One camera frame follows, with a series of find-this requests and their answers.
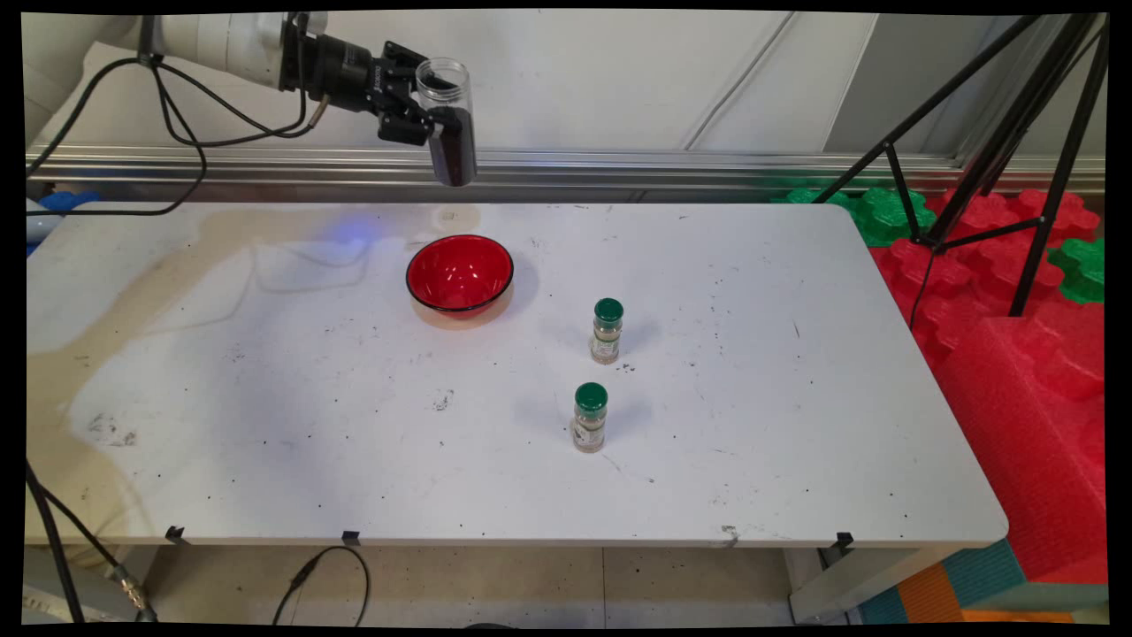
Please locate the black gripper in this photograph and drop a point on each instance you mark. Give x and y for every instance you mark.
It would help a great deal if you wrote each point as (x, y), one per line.
(345, 75)

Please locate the clear jar with black grains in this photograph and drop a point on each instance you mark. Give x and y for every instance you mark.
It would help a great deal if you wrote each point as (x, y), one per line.
(455, 159)

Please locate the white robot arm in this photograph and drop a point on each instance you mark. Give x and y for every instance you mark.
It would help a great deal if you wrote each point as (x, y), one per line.
(221, 44)

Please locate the red bowl with black rim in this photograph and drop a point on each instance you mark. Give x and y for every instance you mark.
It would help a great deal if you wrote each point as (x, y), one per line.
(460, 265)

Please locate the spice bottle with green cap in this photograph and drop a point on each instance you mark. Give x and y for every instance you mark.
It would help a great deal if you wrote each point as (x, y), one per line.
(590, 425)
(607, 336)

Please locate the blue plastic item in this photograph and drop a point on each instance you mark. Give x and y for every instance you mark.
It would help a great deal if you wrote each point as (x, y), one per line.
(71, 201)

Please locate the green foam puzzle block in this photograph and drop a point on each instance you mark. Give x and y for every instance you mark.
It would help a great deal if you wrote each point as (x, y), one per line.
(809, 196)
(1079, 270)
(871, 212)

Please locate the grey table leg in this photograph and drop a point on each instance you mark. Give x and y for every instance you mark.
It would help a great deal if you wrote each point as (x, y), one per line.
(867, 584)
(88, 591)

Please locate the red foam puzzle block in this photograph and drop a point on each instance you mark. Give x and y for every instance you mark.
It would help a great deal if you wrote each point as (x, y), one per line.
(973, 292)
(999, 212)

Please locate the black tripod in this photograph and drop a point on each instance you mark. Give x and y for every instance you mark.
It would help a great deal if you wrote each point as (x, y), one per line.
(1017, 119)

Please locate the large red foam block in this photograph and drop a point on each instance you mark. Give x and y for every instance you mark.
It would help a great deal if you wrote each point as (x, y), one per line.
(1026, 442)

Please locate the orange foam floor tile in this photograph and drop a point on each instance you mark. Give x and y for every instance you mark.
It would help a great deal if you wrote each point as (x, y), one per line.
(929, 594)

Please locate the teal foam floor tile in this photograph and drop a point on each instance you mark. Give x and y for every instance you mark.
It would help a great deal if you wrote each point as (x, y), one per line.
(986, 571)

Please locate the grey foam floor tile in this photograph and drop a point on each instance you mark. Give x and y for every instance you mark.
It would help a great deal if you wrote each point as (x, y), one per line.
(1052, 597)

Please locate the aluminium wall rail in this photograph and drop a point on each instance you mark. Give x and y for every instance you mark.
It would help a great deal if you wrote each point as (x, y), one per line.
(619, 168)

